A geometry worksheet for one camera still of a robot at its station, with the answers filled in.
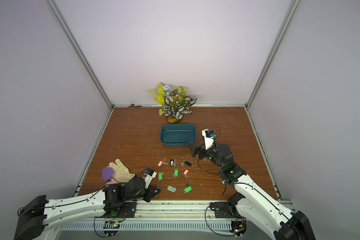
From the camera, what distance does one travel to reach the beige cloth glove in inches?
33.4

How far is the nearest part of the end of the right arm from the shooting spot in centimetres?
65

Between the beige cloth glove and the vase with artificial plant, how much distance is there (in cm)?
39

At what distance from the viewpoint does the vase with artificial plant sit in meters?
0.90

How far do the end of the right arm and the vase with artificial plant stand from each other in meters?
0.28
